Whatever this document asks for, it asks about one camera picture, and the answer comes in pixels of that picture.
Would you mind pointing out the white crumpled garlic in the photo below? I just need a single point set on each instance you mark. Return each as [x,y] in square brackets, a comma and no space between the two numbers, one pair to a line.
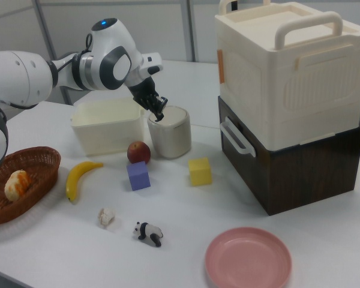
[106,217]

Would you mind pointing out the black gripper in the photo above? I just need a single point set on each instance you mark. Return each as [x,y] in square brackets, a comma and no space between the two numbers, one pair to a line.
[144,93]

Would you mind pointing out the purple foam cube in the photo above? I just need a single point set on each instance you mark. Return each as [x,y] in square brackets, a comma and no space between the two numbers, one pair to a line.
[138,177]

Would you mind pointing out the red apple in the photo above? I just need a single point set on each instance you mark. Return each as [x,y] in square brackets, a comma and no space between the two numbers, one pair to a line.
[139,153]

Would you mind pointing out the brown wicker basket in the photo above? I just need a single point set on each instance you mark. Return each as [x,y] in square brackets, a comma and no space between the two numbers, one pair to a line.
[42,168]

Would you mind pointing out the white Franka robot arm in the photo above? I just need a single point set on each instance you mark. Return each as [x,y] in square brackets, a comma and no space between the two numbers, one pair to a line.
[18,78]

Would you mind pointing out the toasted bread piece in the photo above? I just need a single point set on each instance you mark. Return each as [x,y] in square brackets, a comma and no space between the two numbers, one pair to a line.
[16,186]

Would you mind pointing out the small panda figurine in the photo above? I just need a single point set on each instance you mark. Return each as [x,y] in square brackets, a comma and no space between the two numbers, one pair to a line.
[148,231]

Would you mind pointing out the pink plastic plate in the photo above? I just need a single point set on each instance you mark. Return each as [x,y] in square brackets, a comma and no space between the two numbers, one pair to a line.
[247,258]

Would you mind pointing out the yellow banana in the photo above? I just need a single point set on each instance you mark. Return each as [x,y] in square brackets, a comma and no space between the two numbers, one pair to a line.
[78,177]

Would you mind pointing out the black pole stand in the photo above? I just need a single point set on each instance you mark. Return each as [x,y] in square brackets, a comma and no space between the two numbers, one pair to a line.
[234,4]

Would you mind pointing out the dark brown wooden box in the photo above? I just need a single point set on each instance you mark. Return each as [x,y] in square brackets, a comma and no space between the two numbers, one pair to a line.
[303,180]

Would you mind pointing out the yellow foam cube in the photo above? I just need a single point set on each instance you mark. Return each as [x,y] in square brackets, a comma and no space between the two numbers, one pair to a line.
[200,172]

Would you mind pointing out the small cream lidded trash can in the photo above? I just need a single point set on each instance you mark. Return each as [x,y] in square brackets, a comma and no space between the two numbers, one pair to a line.
[171,138]

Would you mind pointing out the cream open plastic tub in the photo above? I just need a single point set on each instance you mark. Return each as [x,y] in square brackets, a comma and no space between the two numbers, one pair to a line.
[102,138]

